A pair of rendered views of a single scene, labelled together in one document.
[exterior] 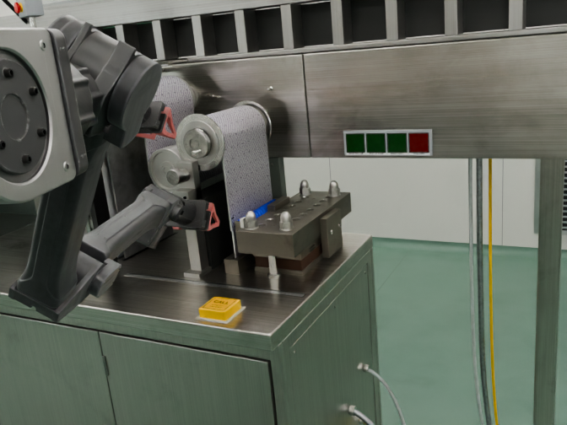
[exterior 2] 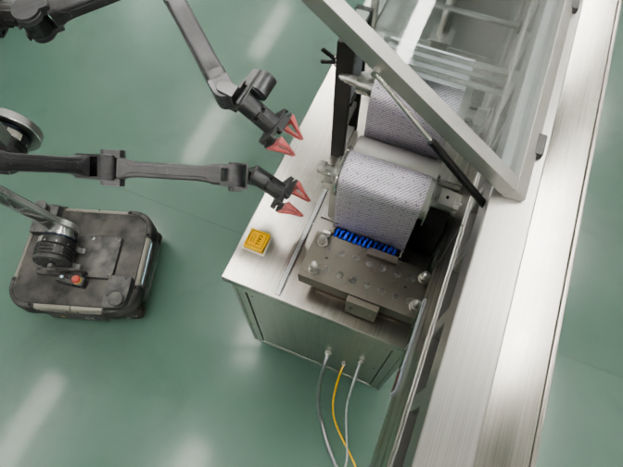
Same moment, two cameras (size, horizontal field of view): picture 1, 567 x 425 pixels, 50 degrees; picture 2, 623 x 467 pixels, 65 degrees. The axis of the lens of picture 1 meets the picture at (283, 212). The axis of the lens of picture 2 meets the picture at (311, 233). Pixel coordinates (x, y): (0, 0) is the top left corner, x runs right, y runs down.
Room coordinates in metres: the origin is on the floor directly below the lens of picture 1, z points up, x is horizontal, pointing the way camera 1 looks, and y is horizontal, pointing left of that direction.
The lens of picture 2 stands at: (1.37, -0.55, 2.41)
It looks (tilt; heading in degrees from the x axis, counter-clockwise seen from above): 64 degrees down; 84
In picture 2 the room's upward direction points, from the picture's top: straight up
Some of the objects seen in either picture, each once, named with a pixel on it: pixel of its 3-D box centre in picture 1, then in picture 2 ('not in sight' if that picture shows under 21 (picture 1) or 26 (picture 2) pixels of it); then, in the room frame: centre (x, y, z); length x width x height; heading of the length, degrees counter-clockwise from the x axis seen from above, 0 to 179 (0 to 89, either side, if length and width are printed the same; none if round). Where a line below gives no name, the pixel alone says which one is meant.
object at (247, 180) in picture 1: (250, 185); (371, 225); (1.62, 0.09, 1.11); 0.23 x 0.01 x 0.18; 152
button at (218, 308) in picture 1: (219, 308); (257, 240); (1.26, 0.16, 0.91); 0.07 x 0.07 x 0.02; 62
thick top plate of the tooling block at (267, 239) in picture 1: (298, 220); (367, 277); (1.60, -0.04, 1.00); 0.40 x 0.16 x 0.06; 152
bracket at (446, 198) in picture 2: not in sight; (449, 199); (1.80, 0.06, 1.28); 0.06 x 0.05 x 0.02; 152
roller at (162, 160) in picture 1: (193, 160); (394, 167); (1.71, 0.24, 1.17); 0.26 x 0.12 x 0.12; 152
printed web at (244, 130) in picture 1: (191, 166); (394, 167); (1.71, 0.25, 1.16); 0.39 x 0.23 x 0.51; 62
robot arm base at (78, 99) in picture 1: (45, 103); not in sight; (0.54, 0.20, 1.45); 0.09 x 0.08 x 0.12; 80
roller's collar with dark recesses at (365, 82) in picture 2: not in sight; (368, 84); (1.64, 0.43, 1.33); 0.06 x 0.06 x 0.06; 62
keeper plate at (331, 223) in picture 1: (332, 232); (361, 309); (1.57, -0.13, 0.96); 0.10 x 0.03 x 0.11; 152
